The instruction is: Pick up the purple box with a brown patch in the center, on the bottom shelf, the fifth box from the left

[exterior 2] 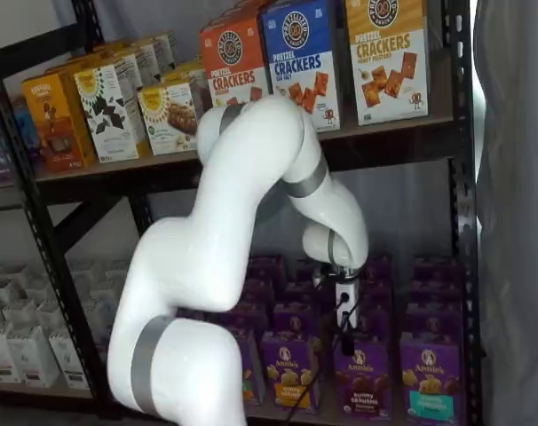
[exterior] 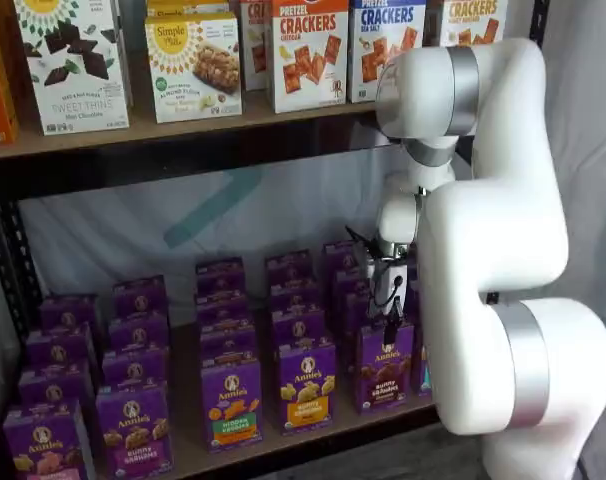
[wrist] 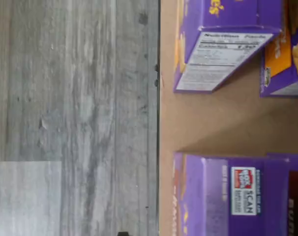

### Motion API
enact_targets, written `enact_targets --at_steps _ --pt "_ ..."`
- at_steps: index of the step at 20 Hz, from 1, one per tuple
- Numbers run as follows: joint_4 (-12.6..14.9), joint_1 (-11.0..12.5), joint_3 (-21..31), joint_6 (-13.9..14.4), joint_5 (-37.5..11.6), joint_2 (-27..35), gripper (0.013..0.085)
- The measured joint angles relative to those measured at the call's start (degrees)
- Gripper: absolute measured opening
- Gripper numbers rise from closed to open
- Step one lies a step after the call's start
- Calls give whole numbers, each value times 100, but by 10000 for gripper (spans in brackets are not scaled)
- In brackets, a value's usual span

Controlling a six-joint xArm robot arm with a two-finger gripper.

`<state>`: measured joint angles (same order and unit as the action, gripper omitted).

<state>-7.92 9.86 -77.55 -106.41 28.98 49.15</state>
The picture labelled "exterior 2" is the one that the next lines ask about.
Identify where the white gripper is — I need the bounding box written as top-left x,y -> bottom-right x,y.
335,280 -> 363,357

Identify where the purple Annie's box brown patch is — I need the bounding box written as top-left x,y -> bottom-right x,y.
360,304 -> 395,343
364,254 -> 393,283
360,279 -> 393,308
332,337 -> 395,419

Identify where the purple Annie's box yellow label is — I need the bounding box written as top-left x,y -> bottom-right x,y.
259,331 -> 322,408
294,257 -> 320,285
272,303 -> 324,337
281,280 -> 320,308

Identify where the wooden shelf board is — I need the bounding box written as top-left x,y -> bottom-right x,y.
244,397 -> 468,426
32,115 -> 455,184

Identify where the purple Annie's box teal label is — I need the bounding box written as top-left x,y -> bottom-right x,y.
407,279 -> 464,308
403,301 -> 464,339
399,331 -> 464,426

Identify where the purple Annie's box orange label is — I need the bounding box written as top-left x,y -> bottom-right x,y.
232,301 -> 271,335
238,329 -> 266,406
249,254 -> 284,283
241,276 -> 278,307

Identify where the small white box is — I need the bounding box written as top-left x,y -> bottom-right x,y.
48,329 -> 91,392
14,273 -> 49,304
0,331 -> 22,386
2,298 -> 44,330
6,325 -> 60,388
35,298 -> 71,333

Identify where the yellow honey mustard crackers box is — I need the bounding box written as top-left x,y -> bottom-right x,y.
344,0 -> 431,127

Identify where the Simple Mills almond bar box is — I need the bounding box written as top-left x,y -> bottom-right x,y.
137,81 -> 200,157
161,60 -> 208,89

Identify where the blue sea salt crackers box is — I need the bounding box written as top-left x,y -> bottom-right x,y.
258,0 -> 343,133

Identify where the orange cheddar pretzel crackers box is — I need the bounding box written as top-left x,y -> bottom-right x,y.
198,16 -> 271,109
215,0 -> 274,26

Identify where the white Sweet Thins box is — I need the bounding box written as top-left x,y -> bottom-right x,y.
73,63 -> 140,164
112,41 -> 164,147

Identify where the orange snack box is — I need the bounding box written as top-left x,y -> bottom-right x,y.
44,38 -> 133,75
20,69 -> 98,173

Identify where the white fabric side curtain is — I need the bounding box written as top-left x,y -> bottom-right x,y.
471,0 -> 538,426

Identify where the long black cable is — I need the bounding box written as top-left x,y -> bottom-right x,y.
285,286 -> 364,423

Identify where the black metal shelf frame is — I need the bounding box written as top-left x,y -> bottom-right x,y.
0,0 -> 481,426

